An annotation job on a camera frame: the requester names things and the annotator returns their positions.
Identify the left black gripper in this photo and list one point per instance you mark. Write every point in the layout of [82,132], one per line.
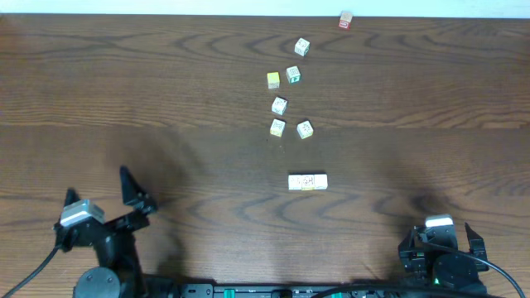
[127,223]

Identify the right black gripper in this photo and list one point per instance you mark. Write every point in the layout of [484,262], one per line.
[416,257]

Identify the white block red print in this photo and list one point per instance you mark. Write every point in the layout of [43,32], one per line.
[320,181]

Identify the white block orange print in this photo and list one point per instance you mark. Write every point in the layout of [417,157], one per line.
[308,182]

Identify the white block red side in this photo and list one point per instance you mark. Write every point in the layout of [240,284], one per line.
[294,182]

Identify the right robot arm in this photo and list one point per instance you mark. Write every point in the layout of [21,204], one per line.
[451,271]

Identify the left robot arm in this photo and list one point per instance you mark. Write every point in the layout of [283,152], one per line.
[119,273]

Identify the pale yellow printed block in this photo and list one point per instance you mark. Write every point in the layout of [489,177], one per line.
[277,127]

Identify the white block with cross print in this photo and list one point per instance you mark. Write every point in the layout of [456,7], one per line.
[279,106]

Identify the yellow wooden block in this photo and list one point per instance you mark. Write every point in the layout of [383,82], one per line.
[273,80]

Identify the white block yellow print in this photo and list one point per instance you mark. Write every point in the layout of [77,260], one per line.
[305,129]

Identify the white block teal side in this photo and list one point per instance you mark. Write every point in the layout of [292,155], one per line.
[293,74]

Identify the white block with green print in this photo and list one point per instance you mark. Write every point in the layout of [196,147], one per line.
[302,47]

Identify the red block at table edge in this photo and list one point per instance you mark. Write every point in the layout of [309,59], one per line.
[345,20]

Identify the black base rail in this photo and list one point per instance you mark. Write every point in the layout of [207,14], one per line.
[204,290]

